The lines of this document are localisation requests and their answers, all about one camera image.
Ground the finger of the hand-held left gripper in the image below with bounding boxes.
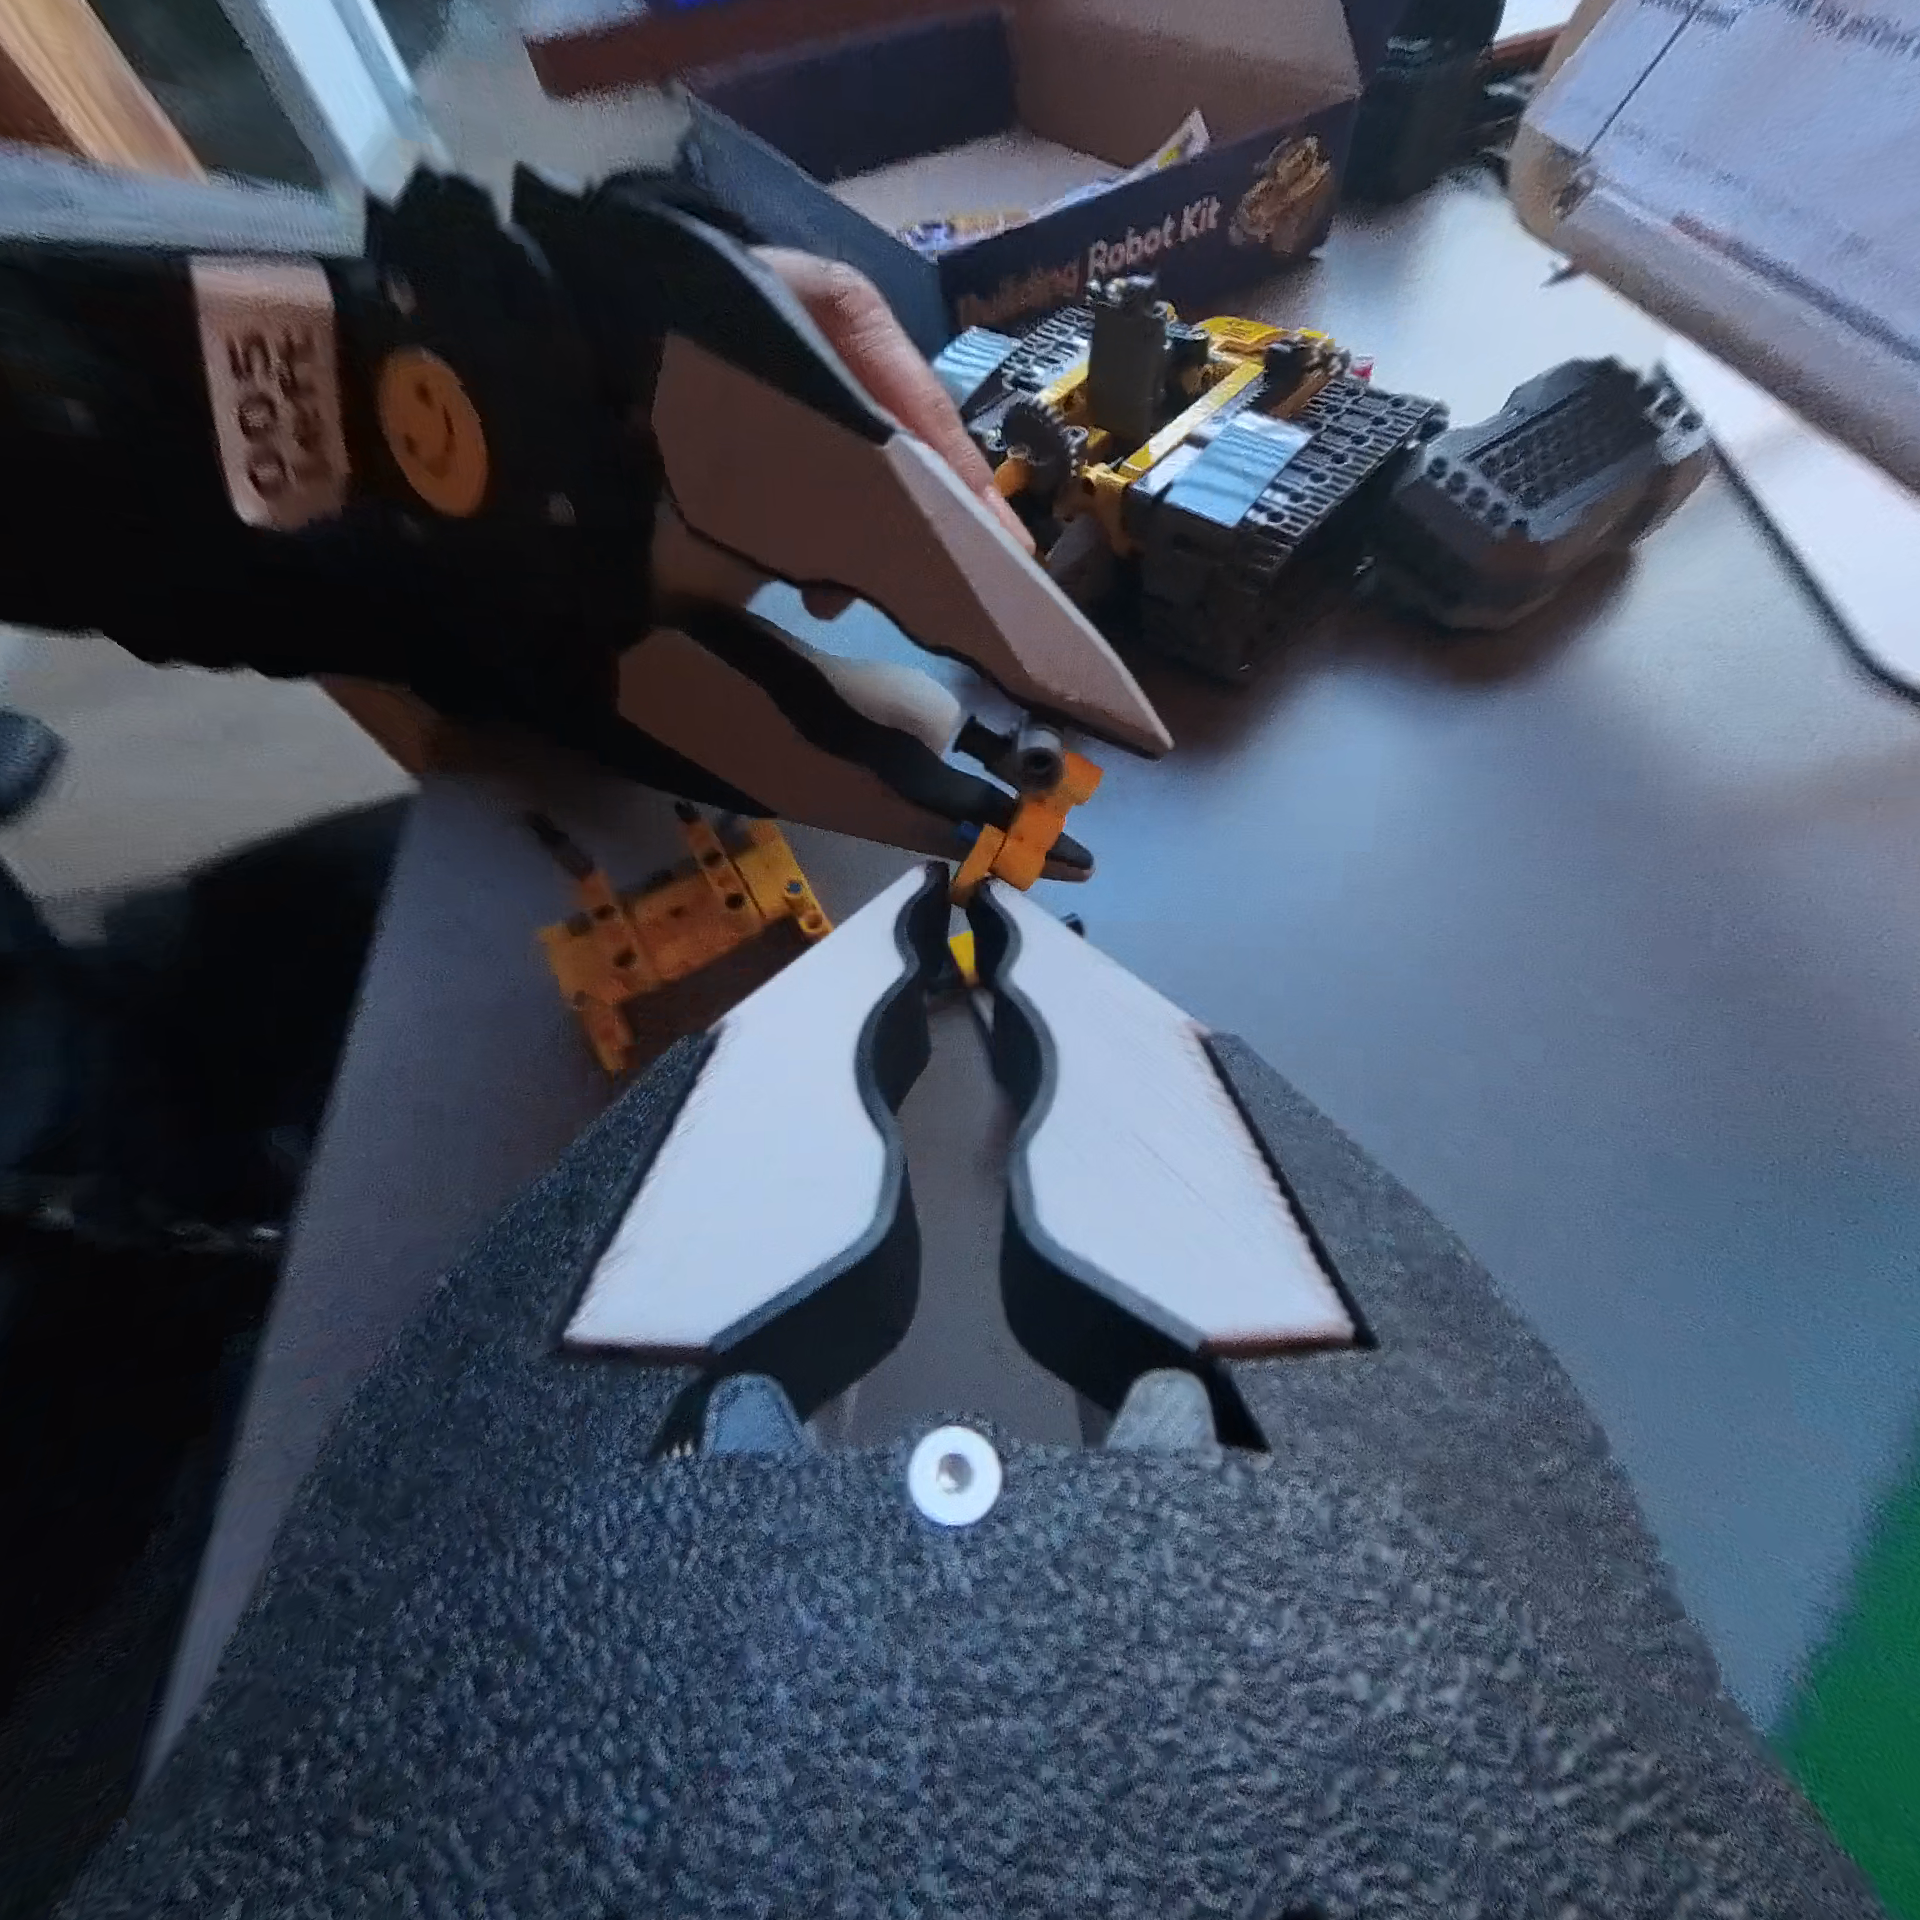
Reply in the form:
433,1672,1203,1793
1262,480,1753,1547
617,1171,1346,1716
654,331,1174,761
617,626,1098,887

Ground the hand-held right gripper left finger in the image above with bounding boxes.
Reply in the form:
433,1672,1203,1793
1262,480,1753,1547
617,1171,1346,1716
560,863,953,1421

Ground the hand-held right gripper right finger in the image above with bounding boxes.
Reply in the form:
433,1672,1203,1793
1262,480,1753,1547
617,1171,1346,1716
963,885,1363,1414

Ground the small yellow black brick assembly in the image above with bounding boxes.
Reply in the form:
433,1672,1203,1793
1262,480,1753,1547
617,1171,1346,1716
948,712,1107,989

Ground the toy brick robot model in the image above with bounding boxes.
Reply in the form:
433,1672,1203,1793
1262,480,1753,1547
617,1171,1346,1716
932,277,1448,686

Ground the green plastic bin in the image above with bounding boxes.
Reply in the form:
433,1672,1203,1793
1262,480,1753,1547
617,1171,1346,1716
1770,1483,1920,1920

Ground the grey desk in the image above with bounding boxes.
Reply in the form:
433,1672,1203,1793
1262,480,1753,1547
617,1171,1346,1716
134,162,1920,1803

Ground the yellow brick beam assembly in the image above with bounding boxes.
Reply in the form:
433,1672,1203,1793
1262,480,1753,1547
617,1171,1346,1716
536,804,834,1075

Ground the open cardboard kit box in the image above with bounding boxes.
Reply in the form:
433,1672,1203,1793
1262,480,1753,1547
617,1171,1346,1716
524,0,1368,324

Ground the person's dark clothing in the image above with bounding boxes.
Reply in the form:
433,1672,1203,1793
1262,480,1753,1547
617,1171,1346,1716
0,706,415,1920

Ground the wooden panel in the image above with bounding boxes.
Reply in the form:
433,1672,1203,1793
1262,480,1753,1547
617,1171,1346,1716
0,0,204,183

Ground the dark grey studded shell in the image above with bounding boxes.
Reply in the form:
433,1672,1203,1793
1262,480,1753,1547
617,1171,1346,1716
1371,355,1713,630

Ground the small black container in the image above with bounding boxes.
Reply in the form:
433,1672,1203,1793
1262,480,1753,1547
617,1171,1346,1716
1343,0,1501,203

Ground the wooden instruction sheet board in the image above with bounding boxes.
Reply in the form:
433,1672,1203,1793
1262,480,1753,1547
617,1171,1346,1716
1507,0,1920,692

